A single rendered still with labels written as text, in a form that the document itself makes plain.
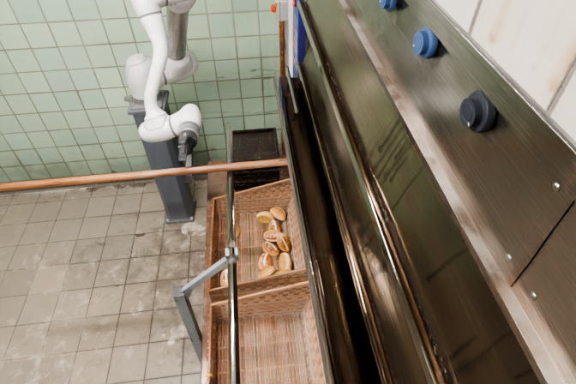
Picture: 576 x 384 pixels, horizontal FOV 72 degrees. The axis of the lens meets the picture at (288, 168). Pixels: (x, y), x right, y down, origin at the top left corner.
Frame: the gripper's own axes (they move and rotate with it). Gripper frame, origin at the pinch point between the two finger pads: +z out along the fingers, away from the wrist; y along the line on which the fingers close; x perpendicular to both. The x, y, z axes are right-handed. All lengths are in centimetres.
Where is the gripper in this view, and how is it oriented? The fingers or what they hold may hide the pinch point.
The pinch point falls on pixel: (185, 169)
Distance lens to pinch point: 165.8
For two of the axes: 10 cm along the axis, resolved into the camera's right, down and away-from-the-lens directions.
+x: -9.9, 0.8, -0.8
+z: 1.2, 6.9, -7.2
